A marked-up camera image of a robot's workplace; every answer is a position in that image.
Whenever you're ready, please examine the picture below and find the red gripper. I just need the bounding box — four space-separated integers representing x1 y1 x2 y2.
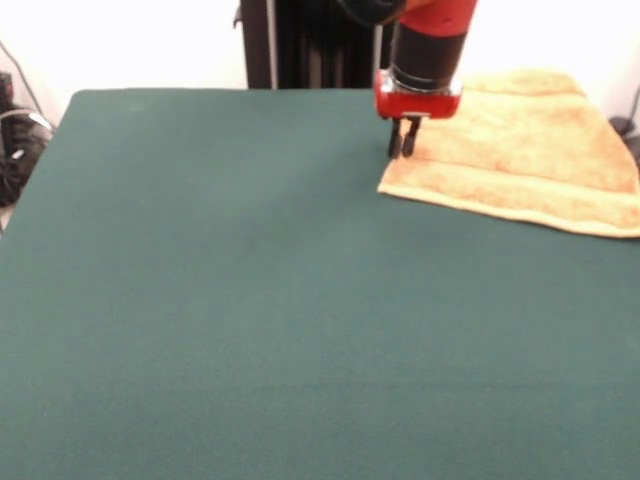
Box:
374 68 464 160

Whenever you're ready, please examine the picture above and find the yellow-orange terry towel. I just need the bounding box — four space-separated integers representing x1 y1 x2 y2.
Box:
375 68 640 239

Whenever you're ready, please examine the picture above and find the dark green table cloth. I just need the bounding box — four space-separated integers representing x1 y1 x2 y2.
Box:
0 87 640 480

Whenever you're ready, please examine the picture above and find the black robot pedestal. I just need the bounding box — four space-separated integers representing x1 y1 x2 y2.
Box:
232 0 401 91

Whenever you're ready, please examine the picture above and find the grey cable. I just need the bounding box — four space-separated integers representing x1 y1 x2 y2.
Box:
0 39 57 134

